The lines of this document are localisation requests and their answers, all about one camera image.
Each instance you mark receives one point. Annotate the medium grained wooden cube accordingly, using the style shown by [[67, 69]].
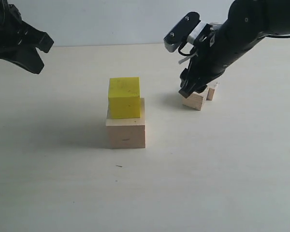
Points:
[[195, 100]]

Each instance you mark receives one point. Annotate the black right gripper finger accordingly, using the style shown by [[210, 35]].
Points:
[[188, 88]]

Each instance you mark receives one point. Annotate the yellow cube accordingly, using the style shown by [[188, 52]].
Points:
[[124, 97]]

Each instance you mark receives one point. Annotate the large light wooden cube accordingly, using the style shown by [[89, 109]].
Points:
[[127, 133]]

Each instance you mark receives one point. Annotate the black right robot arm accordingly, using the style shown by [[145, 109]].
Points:
[[270, 17]]

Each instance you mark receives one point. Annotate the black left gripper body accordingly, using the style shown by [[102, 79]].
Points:
[[17, 37]]

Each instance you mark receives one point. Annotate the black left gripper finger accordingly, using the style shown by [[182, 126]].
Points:
[[29, 61], [36, 38]]

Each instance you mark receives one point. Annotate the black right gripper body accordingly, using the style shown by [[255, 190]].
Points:
[[223, 47]]

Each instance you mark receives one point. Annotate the small wooden cube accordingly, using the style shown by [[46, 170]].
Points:
[[212, 87]]

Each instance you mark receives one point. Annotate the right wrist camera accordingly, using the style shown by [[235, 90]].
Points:
[[190, 29]]

